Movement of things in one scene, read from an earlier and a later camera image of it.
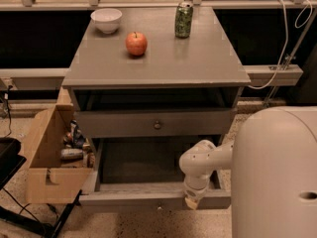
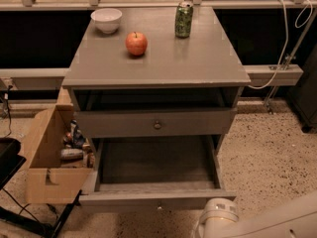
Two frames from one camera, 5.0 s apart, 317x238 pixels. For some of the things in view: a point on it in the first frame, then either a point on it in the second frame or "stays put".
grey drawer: x=146 y=174 stays put
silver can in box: x=71 y=154 stays put
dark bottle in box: x=78 y=141 stays put
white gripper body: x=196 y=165 → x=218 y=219
